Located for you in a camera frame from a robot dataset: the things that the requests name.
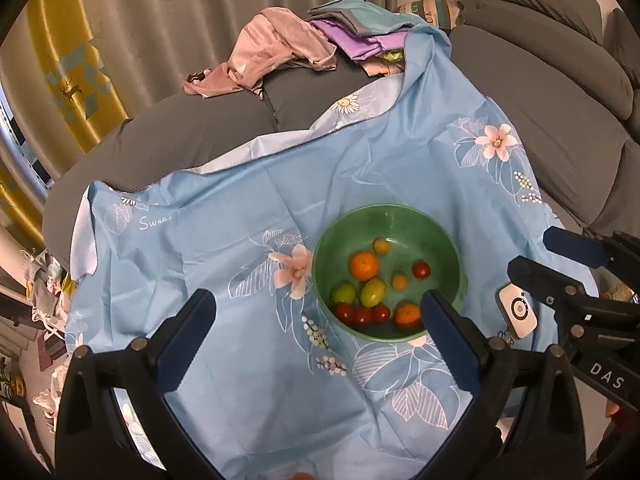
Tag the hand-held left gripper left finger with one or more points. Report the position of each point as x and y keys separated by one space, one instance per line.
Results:
x=192 y=330

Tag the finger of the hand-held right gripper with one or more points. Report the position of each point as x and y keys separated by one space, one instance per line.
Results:
x=540 y=275
x=570 y=246

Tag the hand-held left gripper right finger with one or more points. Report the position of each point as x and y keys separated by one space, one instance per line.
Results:
x=442 y=330

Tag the small orange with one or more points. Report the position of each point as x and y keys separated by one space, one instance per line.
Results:
x=407 y=314

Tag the red cherry tomato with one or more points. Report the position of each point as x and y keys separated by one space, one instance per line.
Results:
x=362 y=315
x=344 y=311
x=381 y=312
x=421 y=269

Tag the tan longan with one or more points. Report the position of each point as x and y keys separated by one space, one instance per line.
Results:
x=399 y=281
x=382 y=246

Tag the green plastic bowl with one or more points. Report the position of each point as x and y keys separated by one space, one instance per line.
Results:
x=390 y=272

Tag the green small fruit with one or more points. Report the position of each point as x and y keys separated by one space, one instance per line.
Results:
x=372 y=291
x=344 y=292

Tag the large orange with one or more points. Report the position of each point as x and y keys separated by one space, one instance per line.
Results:
x=364 y=265

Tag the blue floral bed sheet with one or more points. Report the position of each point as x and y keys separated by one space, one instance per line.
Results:
x=240 y=220

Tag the pile of clothes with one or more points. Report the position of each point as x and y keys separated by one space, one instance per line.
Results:
x=47 y=320

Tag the grey sofa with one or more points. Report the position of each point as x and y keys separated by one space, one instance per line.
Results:
x=540 y=90

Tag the yellow green cloth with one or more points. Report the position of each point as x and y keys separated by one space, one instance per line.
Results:
x=387 y=57

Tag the patterned cushion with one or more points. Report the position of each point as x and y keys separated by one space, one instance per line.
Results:
x=432 y=12

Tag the yellow patterned curtain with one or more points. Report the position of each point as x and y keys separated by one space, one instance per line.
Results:
x=75 y=75

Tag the pink garment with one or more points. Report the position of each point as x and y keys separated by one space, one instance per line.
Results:
x=270 y=50

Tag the purple cloth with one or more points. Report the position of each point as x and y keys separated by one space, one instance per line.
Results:
x=360 y=40

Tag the teal and grey cloth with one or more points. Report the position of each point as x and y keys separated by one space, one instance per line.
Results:
x=360 y=12

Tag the beige curtain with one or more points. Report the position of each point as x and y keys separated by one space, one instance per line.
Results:
x=200 y=10

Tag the white small camera device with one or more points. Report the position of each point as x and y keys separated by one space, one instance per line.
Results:
x=517 y=310

